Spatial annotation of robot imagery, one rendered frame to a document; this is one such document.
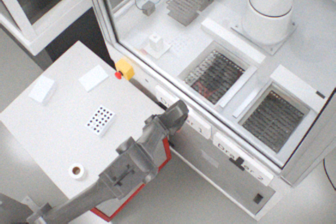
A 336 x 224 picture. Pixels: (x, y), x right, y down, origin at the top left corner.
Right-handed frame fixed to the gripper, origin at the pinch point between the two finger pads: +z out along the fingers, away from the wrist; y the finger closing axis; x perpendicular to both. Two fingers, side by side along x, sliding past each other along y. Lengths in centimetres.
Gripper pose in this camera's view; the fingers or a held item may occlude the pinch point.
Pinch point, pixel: (183, 117)
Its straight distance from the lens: 149.4
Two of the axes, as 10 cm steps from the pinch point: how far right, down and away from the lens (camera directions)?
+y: 5.0, -8.1, -3.0
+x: -7.3, -5.8, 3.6
